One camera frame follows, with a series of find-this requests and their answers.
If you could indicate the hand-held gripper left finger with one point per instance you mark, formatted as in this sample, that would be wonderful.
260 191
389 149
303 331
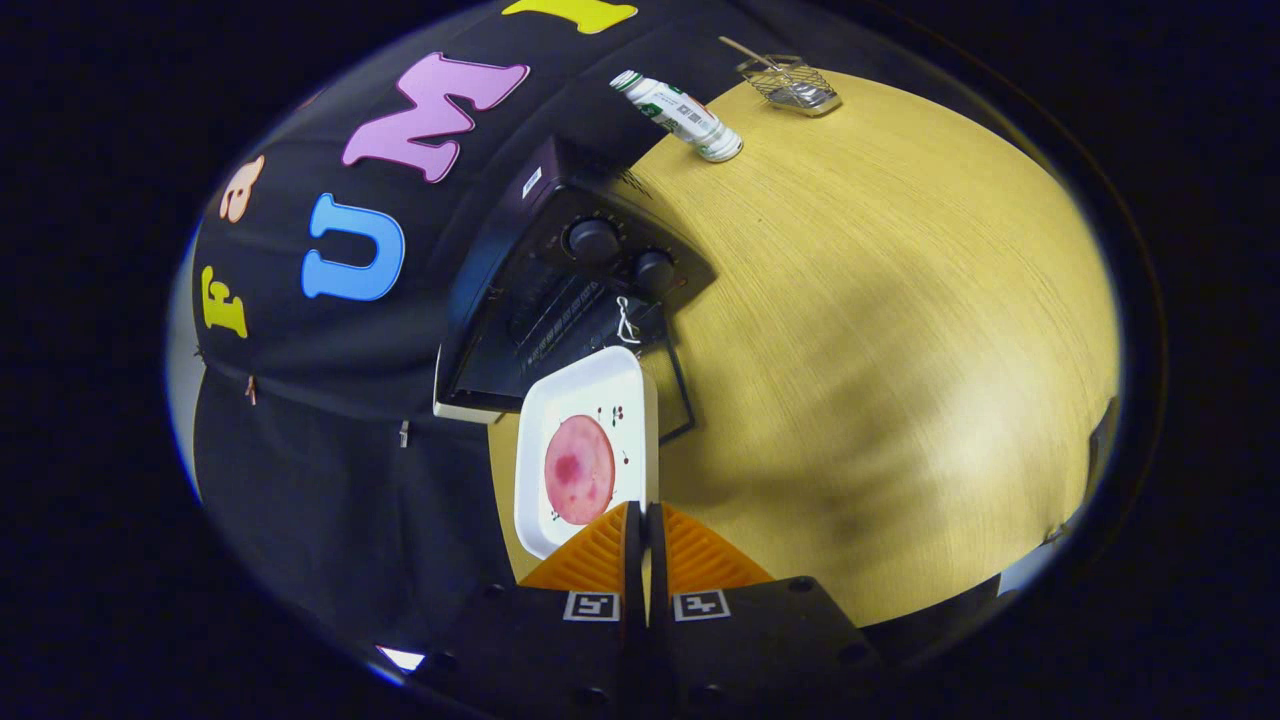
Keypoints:
560 640

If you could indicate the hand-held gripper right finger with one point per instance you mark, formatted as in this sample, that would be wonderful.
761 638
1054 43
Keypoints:
740 640

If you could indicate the pink round food slice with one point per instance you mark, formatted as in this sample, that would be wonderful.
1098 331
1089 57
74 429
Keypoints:
580 470

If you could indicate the white square plate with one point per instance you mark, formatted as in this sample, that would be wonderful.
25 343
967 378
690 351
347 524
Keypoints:
600 385

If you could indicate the black toaster oven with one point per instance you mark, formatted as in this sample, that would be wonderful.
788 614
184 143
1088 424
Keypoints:
520 250

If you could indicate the black backdrop cloth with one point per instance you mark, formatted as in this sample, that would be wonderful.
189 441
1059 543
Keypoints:
320 480

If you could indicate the white bottle with green label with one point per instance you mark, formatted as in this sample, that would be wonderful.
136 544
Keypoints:
680 112

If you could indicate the clear glass holder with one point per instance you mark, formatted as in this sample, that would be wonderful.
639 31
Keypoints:
795 88

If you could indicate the thin wooden stick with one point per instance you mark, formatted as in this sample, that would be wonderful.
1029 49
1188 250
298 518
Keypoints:
745 52

